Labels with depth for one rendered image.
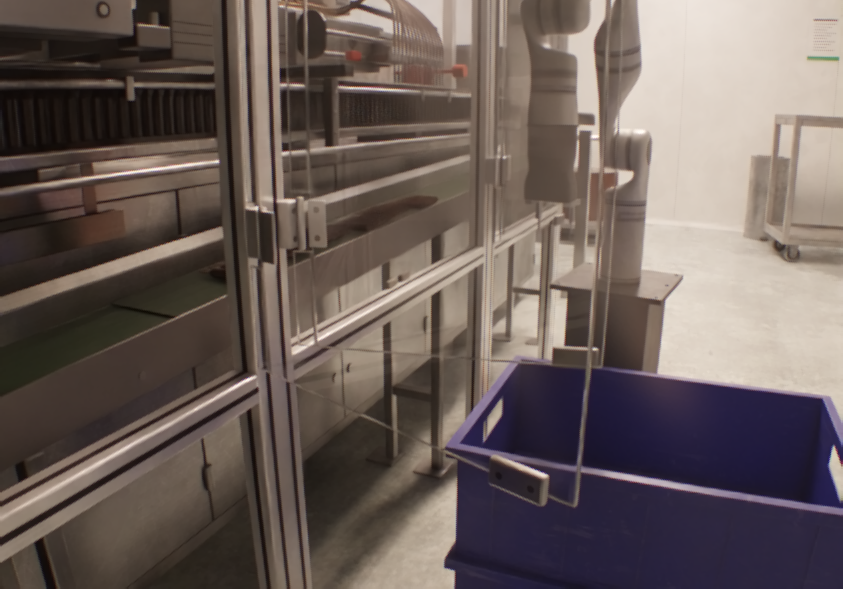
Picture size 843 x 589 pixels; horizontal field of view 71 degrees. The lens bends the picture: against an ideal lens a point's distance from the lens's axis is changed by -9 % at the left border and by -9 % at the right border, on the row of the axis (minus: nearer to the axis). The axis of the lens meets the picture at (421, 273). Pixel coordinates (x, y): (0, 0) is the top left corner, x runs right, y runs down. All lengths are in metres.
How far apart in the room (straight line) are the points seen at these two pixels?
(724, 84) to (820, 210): 1.27
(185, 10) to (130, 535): 0.85
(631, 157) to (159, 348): 0.99
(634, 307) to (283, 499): 0.81
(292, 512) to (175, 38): 0.68
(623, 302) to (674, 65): 4.34
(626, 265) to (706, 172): 4.22
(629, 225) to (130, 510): 1.11
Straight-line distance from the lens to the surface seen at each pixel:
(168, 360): 0.81
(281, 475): 0.92
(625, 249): 1.41
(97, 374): 0.74
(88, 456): 0.69
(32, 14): 0.81
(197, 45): 0.98
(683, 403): 1.29
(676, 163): 5.61
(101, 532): 1.17
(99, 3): 0.87
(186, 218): 1.16
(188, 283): 0.98
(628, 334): 1.40
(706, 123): 5.59
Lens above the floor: 0.91
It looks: 14 degrees down
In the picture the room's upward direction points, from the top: straight up
